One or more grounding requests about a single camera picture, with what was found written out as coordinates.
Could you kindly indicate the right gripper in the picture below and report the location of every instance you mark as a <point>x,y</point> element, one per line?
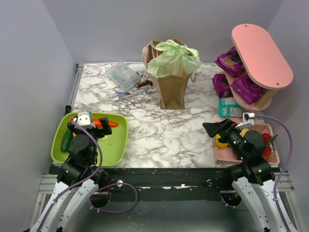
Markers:
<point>227,125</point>

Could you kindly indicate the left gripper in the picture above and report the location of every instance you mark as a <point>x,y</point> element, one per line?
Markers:
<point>106,128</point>

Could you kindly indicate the light green plastic grocery bag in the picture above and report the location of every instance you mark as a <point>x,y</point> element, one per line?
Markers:
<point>174,59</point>

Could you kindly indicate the brown cassava chips bag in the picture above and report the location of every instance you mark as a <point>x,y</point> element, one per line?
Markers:
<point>152,53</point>

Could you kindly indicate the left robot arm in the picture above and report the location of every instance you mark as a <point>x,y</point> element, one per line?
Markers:
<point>80,175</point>

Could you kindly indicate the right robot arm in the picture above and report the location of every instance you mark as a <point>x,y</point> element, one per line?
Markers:
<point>260,183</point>

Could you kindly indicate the purple snack bag left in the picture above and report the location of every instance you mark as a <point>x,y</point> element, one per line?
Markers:
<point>221,85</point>

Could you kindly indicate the purple snack bag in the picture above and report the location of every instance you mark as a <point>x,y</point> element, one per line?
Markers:
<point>221,85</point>
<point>247,89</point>
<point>230,62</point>

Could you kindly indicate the purple snack bag right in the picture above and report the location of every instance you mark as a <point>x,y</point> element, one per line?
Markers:
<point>247,89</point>

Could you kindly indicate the brown paper bag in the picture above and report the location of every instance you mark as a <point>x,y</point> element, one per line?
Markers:
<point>171,89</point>

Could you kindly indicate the purple snack bag top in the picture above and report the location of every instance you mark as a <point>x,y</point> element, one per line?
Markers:
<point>230,62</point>

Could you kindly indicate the red toy carrot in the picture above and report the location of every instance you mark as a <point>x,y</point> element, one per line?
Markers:
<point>98,123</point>

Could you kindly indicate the yellow toy lemon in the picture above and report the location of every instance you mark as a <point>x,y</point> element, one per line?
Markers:
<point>219,144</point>

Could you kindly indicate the lime green tray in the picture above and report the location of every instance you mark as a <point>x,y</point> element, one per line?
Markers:
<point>113,146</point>

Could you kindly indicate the teal white snack packet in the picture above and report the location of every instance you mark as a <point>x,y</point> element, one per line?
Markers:
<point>228,107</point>

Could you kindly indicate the pink plastic basket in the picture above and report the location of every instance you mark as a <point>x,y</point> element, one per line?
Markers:
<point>227,156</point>

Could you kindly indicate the yellow toy pear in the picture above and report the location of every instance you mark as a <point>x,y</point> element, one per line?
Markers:
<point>243,132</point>

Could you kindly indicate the silver wrench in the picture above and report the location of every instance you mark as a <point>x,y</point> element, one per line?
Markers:
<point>134,93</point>

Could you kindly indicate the green toy cucumber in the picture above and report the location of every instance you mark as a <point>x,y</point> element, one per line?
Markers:
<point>68,135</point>

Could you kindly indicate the red toy cherries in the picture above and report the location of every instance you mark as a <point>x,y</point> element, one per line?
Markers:
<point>269,141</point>

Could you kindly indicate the clear plastic organizer box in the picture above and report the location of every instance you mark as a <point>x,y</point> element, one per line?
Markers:
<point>123,76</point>

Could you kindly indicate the brown toy faucet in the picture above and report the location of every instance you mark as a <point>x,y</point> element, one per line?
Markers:
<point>143,84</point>

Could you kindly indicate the pink tiered shelf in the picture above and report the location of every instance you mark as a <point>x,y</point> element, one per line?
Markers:
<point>263,62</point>

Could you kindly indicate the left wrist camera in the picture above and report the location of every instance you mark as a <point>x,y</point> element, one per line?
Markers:
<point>85,120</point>

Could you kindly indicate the blue handled screwdriver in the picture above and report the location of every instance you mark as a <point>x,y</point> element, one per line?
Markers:
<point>122,93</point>

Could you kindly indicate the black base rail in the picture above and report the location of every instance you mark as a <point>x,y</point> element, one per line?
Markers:
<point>171,184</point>

